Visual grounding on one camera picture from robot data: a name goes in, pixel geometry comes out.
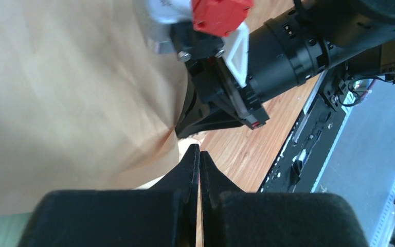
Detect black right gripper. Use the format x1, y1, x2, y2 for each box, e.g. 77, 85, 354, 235
170, 21, 270, 139

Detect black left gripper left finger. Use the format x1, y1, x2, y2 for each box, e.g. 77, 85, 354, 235
19, 144, 200, 246

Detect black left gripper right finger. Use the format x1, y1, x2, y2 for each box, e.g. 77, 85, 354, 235
200, 151, 368, 246

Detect green and tan wrapping paper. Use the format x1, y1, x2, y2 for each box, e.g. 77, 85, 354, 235
0, 1, 187, 246

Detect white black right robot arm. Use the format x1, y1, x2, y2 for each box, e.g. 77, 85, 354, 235
175, 1, 395, 138

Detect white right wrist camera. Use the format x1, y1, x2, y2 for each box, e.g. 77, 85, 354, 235
132, 1, 254, 88

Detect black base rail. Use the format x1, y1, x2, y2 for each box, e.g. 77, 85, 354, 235
258, 64, 354, 193

